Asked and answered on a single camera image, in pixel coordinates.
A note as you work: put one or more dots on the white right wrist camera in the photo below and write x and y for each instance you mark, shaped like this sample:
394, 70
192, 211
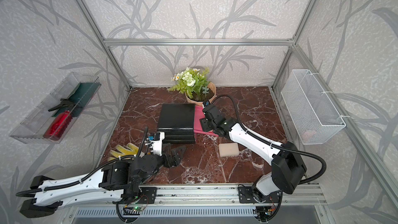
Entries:
206, 103

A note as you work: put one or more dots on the yellow white work glove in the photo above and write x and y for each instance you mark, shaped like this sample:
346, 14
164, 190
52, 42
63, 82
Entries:
120, 151

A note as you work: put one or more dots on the white wire mesh basket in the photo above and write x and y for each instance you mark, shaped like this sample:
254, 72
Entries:
310, 107

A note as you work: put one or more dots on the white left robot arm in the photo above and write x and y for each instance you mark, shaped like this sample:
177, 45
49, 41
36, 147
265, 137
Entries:
118, 180

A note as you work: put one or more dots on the orange white sponge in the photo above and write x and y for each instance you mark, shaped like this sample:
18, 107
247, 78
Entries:
228, 150

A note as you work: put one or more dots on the artificial green flower plant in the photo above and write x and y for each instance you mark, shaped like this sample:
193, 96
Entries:
193, 83

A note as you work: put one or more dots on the dark green pad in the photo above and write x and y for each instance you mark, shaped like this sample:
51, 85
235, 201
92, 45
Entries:
77, 101

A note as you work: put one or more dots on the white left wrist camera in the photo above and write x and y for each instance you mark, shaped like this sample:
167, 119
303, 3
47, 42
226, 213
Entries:
154, 143

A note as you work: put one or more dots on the red handled garden tool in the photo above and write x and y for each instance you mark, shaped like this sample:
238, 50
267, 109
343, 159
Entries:
58, 126

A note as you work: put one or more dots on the beige ribbed flower pot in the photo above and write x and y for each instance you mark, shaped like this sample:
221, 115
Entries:
210, 97

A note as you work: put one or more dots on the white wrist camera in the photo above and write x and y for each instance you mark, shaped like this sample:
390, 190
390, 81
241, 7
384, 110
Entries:
206, 103
154, 143

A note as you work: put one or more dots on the aluminium cage frame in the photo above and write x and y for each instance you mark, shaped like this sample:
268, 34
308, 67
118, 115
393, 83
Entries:
384, 177

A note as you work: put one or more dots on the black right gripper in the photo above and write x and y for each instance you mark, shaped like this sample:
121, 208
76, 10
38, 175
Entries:
203, 123

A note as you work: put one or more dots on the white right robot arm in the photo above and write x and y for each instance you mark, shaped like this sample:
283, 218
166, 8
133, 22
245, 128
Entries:
287, 165

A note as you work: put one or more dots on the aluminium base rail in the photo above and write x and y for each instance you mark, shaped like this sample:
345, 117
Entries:
228, 200

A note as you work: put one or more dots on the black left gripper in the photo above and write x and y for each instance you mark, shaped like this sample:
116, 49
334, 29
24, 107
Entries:
175, 162

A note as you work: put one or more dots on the black mini drawer cabinet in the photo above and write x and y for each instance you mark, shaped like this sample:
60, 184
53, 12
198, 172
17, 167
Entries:
177, 123

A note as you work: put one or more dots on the clear plastic wall tray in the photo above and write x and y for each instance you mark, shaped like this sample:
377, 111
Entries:
49, 122

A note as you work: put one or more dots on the pink item in basket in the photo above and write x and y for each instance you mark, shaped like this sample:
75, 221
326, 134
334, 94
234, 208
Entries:
308, 135

